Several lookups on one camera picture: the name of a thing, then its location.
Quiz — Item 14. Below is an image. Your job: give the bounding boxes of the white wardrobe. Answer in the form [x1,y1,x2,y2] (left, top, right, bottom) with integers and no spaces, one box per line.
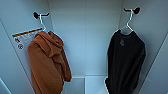
[0,0,168,94]

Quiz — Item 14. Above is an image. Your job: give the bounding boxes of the white wardrobe shelf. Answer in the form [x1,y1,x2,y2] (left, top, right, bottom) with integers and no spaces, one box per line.
[84,74,111,94]

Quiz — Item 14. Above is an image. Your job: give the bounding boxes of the orange hooded sweatshirt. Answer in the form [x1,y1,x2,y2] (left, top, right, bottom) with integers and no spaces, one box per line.
[26,30,73,94]

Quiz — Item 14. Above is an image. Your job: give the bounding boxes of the black sweatshirt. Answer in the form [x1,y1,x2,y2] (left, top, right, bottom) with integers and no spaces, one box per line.
[104,29,147,94]

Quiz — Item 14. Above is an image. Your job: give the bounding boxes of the orange and white label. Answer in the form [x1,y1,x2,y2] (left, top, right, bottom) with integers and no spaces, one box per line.
[12,27,44,51]

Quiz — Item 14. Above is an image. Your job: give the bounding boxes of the black wall hook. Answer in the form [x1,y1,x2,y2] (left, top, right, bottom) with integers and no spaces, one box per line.
[32,11,51,20]
[123,7,141,15]

